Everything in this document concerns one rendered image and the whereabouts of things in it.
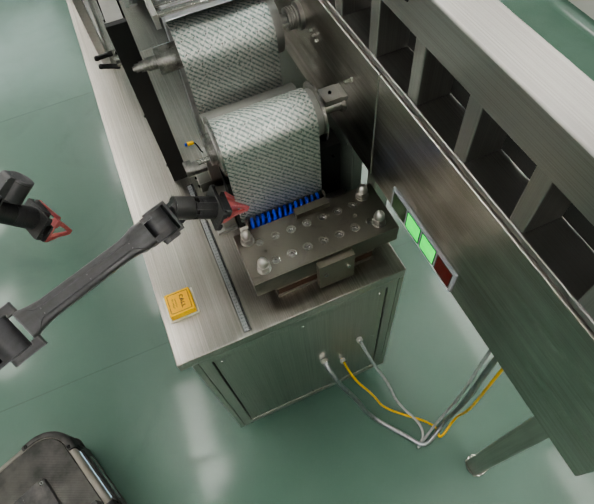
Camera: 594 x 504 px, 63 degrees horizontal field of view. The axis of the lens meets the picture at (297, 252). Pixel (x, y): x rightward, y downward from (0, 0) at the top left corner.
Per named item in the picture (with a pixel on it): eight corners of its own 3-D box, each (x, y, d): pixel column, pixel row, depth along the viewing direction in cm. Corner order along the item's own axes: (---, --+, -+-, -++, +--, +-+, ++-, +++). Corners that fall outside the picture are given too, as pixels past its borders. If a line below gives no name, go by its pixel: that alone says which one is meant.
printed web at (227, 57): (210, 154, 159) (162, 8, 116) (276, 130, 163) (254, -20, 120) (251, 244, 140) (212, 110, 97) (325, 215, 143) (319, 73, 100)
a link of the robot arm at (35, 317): (15, 368, 92) (-26, 325, 90) (17, 367, 97) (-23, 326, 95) (186, 233, 111) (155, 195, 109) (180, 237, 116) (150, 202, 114)
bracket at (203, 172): (212, 224, 145) (185, 153, 119) (232, 216, 146) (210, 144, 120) (217, 236, 143) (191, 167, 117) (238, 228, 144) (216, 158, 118)
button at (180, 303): (166, 299, 133) (163, 296, 131) (190, 290, 134) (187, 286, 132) (172, 321, 130) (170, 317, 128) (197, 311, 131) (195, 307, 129)
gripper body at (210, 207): (222, 231, 121) (194, 232, 117) (209, 202, 126) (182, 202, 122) (230, 213, 117) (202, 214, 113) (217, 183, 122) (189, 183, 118)
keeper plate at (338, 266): (317, 282, 131) (315, 262, 122) (350, 269, 133) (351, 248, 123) (321, 290, 130) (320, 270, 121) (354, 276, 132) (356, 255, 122)
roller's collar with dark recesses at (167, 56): (157, 65, 122) (149, 42, 117) (180, 57, 123) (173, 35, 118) (164, 80, 119) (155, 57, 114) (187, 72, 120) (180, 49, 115)
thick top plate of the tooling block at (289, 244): (236, 248, 132) (232, 236, 127) (368, 196, 138) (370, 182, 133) (257, 296, 124) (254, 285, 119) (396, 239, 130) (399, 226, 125)
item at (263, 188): (241, 221, 130) (228, 177, 114) (321, 190, 134) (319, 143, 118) (242, 222, 130) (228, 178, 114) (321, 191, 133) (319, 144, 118)
